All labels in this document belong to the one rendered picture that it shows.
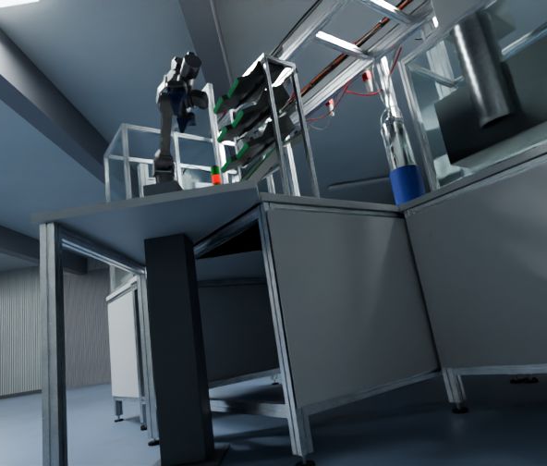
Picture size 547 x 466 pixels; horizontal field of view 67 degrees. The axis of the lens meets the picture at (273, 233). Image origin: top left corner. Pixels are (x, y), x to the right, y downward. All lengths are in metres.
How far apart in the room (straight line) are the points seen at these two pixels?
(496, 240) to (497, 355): 0.41
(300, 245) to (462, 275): 0.65
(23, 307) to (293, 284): 10.73
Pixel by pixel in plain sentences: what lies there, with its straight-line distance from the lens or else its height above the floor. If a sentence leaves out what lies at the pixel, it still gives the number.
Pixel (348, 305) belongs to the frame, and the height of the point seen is 0.45.
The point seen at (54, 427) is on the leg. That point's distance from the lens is 1.39.
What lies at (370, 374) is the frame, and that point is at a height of 0.21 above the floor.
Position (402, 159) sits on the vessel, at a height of 1.17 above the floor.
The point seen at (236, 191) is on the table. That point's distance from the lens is 1.29.
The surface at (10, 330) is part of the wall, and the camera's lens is 11.96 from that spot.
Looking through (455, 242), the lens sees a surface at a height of 0.63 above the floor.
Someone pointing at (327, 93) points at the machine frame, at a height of 2.03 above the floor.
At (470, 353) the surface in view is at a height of 0.22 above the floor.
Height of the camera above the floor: 0.38
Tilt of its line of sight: 14 degrees up
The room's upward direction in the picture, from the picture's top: 9 degrees counter-clockwise
